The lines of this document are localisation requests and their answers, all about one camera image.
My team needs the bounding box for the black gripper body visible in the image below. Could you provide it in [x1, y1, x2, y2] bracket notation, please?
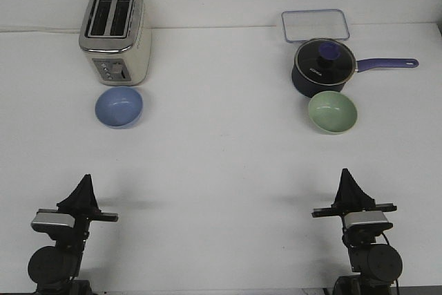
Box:
[36, 209, 119, 240]
[311, 203, 396, 240]

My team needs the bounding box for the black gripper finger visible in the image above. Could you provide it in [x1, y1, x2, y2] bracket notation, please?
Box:
[57, 174, 90, 211]
[333, 169, 347, 207]
[347, 169, 376, 205]
[88, 174, 100, 211]

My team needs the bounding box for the green bowl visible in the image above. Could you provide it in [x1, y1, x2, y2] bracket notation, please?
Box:
[307, 91, 358, 135]

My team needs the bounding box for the blue bowl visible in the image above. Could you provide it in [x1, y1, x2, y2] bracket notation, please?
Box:
[95, 86, 144, 129]

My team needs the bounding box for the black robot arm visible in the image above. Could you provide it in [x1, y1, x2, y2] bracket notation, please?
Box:
[28, 174, 118, 294]
[311, 169, 403, 294]

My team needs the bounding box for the dark blue saucepan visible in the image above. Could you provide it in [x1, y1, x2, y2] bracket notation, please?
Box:
[291, 58, 419, 97]

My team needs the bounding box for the glass pot lid blue knob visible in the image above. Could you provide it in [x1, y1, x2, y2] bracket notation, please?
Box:
[294, 38, 356, 86]

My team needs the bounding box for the silver two-slot toaster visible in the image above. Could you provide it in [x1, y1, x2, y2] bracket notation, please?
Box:
[79, 0, 152, 86]

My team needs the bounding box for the clear plastic container lid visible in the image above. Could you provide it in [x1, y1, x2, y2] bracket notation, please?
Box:
[281, 9, 350, 44]

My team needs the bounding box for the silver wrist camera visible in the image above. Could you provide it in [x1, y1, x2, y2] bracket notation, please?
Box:
[343, 211, 393, 230]
[31, 212, 75, 231]

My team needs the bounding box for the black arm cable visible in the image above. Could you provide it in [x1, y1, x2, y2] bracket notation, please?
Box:
[379, 231, 401, 295]

